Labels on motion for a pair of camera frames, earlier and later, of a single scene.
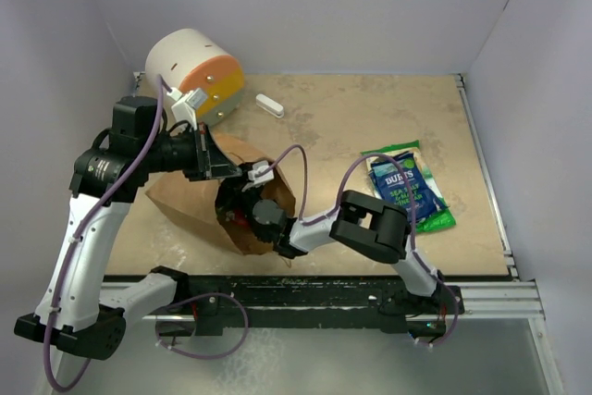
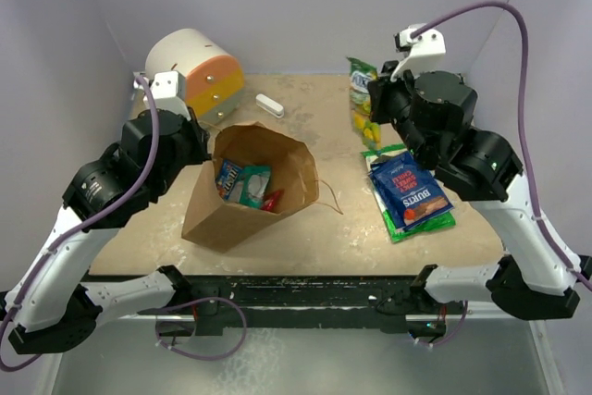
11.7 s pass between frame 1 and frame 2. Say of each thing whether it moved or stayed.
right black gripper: moved
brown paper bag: moved
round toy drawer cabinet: stayed
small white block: stayed
